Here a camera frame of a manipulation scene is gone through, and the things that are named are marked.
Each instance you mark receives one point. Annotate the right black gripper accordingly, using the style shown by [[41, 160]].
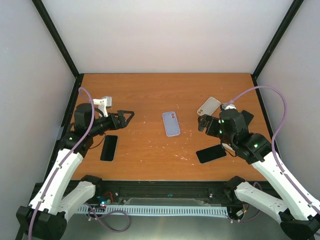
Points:
[[210, 130]]

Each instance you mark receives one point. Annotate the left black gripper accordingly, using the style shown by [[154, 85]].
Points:
[[122, 123]]

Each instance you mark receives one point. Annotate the clear white phone case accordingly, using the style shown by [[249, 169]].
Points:
[[209, 106]]

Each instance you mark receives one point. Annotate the lavender phone case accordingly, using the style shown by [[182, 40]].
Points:
[[171, 124]]

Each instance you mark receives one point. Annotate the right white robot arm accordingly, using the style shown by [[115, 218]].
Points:
[[296, 210]]

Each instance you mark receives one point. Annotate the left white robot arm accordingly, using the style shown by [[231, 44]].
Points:
[[47, 215]]

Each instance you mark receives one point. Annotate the white phone case right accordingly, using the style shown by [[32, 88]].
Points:
[[226, 146]]

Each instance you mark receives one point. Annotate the black phone green edge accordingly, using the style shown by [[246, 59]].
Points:
[[248, 117]]

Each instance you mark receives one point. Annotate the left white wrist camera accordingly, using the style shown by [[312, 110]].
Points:
[[102, 105]]

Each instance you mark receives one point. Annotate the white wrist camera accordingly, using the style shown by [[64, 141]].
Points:
[[102, 105], [224, 107]]

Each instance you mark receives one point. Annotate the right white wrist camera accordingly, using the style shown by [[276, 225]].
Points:
[[224, 107]]

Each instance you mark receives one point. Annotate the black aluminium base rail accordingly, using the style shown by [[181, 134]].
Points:
[[210, 192]]

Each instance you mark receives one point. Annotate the light blue cable duct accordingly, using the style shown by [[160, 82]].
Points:
[[151, 210]]

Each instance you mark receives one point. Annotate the left black frame post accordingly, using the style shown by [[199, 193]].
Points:
[[47, 20]]

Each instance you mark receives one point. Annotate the black frame post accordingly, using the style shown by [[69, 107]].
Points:
[[47, 20], [283, 26]]

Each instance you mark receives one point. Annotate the right black frame post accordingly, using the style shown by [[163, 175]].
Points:
[[283, 26]]

